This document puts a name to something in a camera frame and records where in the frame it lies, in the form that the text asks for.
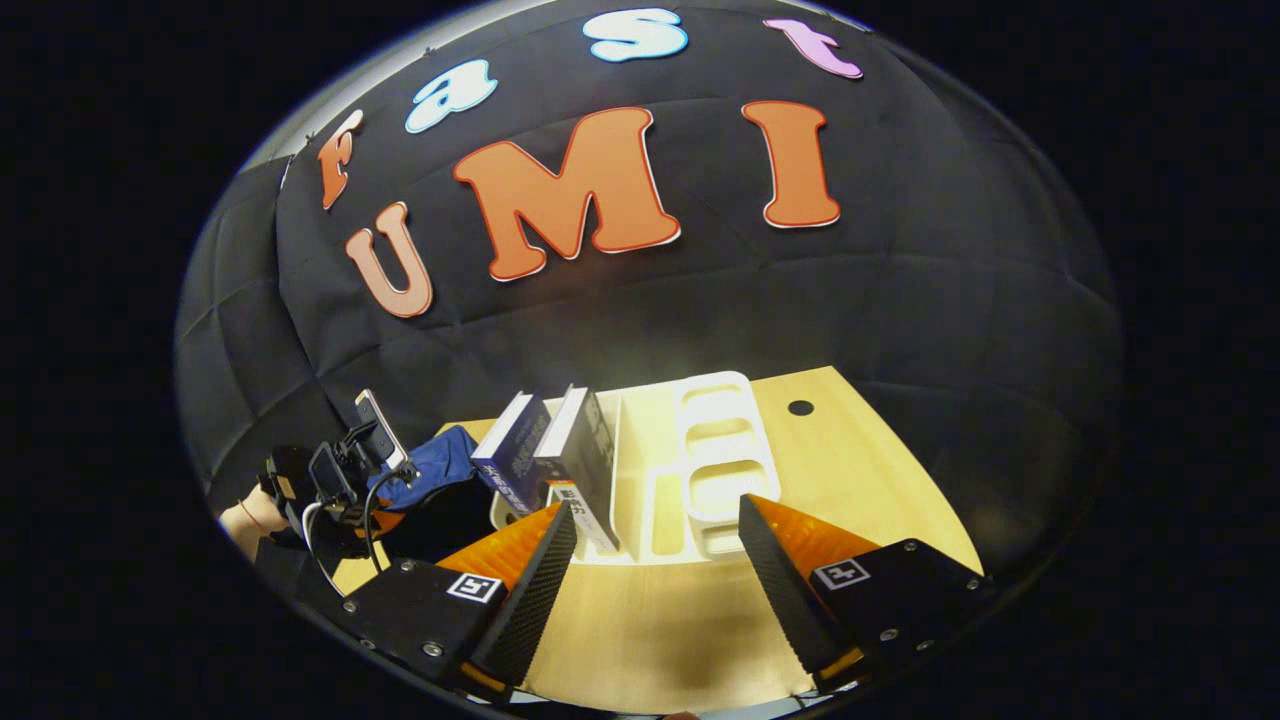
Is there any white bookshelf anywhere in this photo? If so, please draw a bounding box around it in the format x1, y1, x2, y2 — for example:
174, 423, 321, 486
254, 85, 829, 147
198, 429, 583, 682
490, 370, 783, 566

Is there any blue schoolbag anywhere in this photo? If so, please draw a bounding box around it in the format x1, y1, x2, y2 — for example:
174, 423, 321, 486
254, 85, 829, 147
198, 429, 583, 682
368, 425, 498, 563

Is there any portrait cover book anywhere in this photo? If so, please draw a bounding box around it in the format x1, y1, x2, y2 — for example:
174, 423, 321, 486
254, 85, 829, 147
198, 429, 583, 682
533, 385, 623, 554

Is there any blue cover book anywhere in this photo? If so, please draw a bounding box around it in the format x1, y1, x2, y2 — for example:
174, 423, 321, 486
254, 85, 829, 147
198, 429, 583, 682
470, 392, 553, 516

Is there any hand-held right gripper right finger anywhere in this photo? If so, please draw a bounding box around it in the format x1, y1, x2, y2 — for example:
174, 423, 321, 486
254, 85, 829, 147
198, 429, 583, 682
738, 493, 1001, 693

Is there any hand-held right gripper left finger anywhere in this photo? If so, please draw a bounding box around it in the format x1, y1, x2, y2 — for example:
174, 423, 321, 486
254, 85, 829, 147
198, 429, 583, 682
340, 500, 579, 703

